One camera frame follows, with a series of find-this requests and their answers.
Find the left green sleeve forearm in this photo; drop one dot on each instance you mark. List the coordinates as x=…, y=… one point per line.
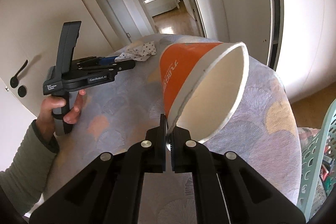
x=24, y=181

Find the left hand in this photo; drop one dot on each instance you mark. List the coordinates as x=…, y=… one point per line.
x=45, y=121

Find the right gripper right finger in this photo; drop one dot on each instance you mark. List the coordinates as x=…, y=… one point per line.
x=226, y=188

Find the white wardrobe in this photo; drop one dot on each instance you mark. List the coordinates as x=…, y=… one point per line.
x=296, y=38

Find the white door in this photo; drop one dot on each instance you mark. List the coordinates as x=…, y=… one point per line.
x=30, y=33

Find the orange paper cup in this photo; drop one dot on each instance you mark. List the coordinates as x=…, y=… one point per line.
x=203, y=84

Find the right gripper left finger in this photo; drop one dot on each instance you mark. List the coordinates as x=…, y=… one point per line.
x=108, y=190

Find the black door handle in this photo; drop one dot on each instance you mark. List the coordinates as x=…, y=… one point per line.
x=14, y=81

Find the mint green laundry basket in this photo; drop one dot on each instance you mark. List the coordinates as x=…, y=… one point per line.
x=318, y=165

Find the white dotted paper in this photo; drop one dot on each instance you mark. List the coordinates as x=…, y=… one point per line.
x=137, y=51

